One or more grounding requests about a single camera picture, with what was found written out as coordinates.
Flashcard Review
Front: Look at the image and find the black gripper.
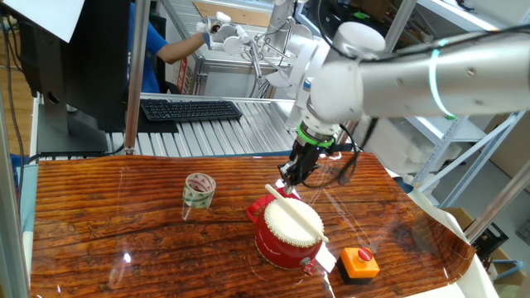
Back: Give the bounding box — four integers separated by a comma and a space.
279, 139, 330, 195

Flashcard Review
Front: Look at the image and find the white drumstick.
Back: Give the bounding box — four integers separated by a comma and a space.
264, 184, 330, 244

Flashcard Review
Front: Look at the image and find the operator bare forearm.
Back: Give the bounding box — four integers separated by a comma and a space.
157, 31, 208, 65

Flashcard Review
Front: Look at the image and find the small red drum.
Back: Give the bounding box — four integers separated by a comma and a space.
253, 197, 326, 276

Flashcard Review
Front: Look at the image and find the operator gloved hand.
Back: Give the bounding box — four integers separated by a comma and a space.
196, 18, 220, 47

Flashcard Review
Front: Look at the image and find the white foam packing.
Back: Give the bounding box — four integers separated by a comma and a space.
364, 118, 463, 177

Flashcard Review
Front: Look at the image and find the printed packing tape roll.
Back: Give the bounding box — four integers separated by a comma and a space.
181, 172, 217, 210

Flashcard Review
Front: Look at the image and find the orange emergency stop button box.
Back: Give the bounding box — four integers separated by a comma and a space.
335, 247, 381, 286

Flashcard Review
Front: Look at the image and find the black keyboard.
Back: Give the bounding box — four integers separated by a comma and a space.
139, 99, 243, 123

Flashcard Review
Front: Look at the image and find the white haptic teleoperation device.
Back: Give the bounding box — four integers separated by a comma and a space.
196, 0, 330, 132

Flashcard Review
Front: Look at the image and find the black desk mat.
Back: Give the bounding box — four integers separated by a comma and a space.
136, 105, 180, 135

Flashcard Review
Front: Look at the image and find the red white printed carton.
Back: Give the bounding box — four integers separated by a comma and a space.
176, 57, 195, 95

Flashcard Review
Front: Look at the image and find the white metal shelf rack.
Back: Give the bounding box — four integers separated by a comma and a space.
372, 0, 530, 208

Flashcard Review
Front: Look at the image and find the small cardboard box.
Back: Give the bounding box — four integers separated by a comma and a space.
442, 206, 475, 232

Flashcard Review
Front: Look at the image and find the brown wooden board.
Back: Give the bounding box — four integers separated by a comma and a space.
192, 0, 272, 29

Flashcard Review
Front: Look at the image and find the round metal pole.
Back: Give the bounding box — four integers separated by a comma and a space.
123, 0, 152, 156

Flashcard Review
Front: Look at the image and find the wood grain table sheet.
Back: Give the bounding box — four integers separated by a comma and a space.
29, 151, 477, 298

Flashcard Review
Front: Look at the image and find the large cardboard box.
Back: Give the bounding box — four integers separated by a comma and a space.
482, 111, 530, 179

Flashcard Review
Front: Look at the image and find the open cardboard box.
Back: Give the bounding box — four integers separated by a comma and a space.
490, 247, 530, 298

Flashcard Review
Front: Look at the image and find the black computer monitor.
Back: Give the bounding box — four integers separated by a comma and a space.
16, 0, 133, 155

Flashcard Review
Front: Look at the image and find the green wrist adapter ring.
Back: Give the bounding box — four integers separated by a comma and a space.
296, 123, 335, 149

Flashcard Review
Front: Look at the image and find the red ribbon strap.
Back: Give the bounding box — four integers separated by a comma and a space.
246, 186, 301, 224

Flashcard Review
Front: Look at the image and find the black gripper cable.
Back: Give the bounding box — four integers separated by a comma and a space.
314, 118, 378, 190

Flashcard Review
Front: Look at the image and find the aluminium frame strut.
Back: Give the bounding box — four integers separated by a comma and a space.
463, 159, 530, 243

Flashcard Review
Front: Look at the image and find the black metal bracket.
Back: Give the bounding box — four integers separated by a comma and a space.
471, 223, 509, 260

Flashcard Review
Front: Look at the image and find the grey frame post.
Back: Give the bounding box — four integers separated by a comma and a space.
0, 89, 31, 298

